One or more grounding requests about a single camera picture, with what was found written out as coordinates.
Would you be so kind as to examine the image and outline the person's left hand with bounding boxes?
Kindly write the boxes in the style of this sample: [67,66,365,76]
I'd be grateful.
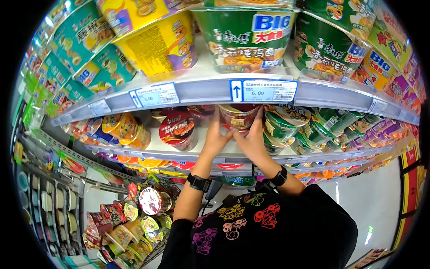
[200,107,234,163]

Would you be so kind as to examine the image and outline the person's right hand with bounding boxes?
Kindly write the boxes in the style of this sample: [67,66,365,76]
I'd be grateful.
[232,106,272,165]

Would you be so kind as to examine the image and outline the person's right fingers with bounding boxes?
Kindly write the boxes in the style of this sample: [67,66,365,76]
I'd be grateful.
[251,106,266,134]

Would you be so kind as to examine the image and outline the person's left fingers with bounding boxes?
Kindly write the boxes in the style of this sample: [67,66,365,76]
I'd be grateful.
[209,107,221,132]

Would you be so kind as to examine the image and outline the red instant noodle cup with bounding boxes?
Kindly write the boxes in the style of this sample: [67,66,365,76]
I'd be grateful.
[218,104,261,136]

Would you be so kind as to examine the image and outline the full shop shelf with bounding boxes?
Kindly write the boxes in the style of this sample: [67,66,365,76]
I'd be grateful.
[12,0,428,189]

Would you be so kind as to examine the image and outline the black wrist band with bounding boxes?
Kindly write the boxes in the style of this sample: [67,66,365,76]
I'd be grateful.
[255,165,288,193]
[187,173,224,201]

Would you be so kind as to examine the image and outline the person's body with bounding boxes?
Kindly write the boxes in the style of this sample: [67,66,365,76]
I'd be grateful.
[158,183,359,269]

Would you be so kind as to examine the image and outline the pile of instant noodle cups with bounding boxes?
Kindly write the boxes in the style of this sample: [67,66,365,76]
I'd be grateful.
[82,182,174,269]

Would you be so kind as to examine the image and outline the red and yellow display stand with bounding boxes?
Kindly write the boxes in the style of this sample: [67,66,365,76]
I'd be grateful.
[391,144,428,251]

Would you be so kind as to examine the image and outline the shelf of bowls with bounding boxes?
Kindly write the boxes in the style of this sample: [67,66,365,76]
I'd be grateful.
[13,141,85,264]

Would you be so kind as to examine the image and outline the black wire basket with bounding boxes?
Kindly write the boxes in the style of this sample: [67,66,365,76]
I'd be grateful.
[125,174,183,268]

